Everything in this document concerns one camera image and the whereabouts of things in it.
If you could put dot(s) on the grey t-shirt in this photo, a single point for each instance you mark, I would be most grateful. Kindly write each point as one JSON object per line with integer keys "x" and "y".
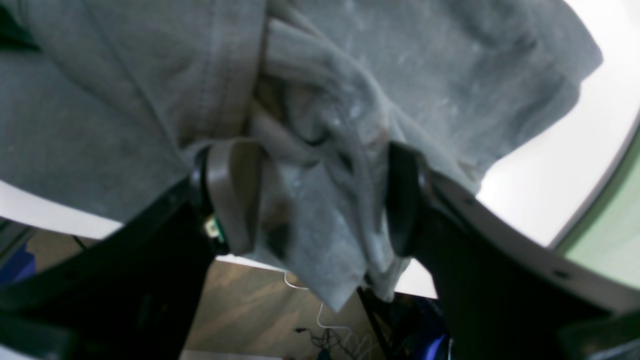
{"x": 106, "y": 103}

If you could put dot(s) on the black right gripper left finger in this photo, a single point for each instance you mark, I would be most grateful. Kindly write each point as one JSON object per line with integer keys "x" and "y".
{"x": 138, "y": 291}

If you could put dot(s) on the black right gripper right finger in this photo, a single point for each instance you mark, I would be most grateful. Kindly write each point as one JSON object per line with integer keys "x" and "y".
{"x": 504, "y": 297}

